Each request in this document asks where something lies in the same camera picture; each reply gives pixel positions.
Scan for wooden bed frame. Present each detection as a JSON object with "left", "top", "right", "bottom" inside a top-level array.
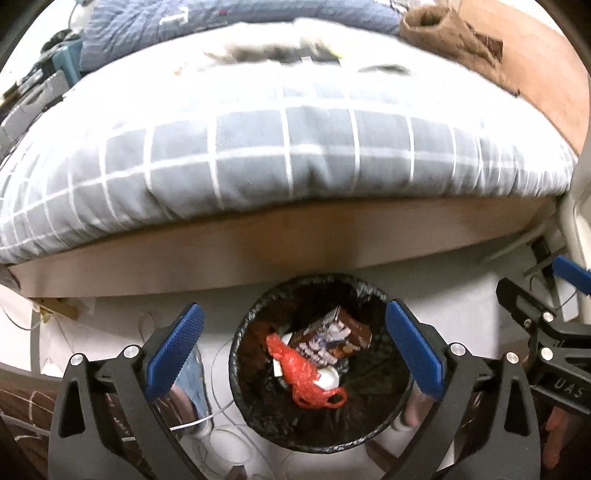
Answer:
[{"left": 9, "top": 196, "right": 557, "bottom": 298}]

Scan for white cable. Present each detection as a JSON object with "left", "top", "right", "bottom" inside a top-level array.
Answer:
[{"left": 168, "top": 401, "right": 241, "bottom": 432}]

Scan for wooden block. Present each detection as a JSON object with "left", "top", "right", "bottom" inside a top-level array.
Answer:
[{"left": 32, "top": 298, "right": 79, "bottom": 321}]

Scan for brown patterned pants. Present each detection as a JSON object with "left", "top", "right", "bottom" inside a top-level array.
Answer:
[{"left": 0, "top": 385, "right": 70, "bottom": 480}]

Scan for teal box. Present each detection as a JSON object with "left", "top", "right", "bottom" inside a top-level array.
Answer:
[{"left": 51, "top": 39, "right": 84, "bottom": 88}]

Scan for person's right hand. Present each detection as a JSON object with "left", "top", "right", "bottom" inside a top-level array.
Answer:
[{"left": 545, "top": 408, "right": 575, "bottom": 469}]

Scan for grey ribbed plastic object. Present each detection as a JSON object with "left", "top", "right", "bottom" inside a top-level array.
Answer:
[{"left": 0, "top": 69, "right": 65, "bottom": 153}]

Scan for black trash bin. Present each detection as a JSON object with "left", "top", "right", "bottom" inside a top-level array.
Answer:
[{"left": 228, "top": 274, "right": 414, "bottom": 452}]

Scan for white chair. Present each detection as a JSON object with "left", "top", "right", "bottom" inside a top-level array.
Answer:
[{"left": 556, "top": 134, "right": 591, "bottom": 324}]

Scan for brown fuzzy cloth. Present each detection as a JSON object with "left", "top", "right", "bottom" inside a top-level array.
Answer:
[{"left": 399, "top": 4, "right": 522, "bottom": 95}]

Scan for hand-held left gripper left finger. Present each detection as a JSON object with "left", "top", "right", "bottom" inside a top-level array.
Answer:
[{"left": 48, "top": 302, "right": 206, "bottom": 480}]

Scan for red plastic bag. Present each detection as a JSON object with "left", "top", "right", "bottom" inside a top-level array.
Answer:
[{"left": 265, "top": 333, "right": 348, "bottom": 411}]

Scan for grey checkered duvet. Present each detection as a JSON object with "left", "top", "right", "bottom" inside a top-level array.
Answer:
[{"left": 0, "top": 21, "right": 578, "bottom": 264}]

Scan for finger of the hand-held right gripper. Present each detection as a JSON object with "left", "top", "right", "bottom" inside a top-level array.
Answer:
[
  {"left": 551, "top": 256, "right": 591, "bottom": 298},
  {"left": 495, "top": 277, "right": 591, "bottom": 347}
]

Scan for brown drink carton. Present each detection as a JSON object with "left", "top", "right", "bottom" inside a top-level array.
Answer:
[{"left": 288, "top": 305, "right": 374, "bottom": 367}]

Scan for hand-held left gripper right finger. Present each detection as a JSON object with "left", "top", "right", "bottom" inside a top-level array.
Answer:
[{"left": 385, "top": 299, "right": 543, "bottom": 480}]

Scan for wooden headboard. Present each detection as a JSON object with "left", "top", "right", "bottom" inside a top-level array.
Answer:
[{"left": 462, "top": 0, "right": 591, "bottom": 155}]

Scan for blue striped quilt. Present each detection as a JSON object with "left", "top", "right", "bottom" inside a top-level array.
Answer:
[{"left": 81, "top": 0, "right": 402, "bottom": 72}]

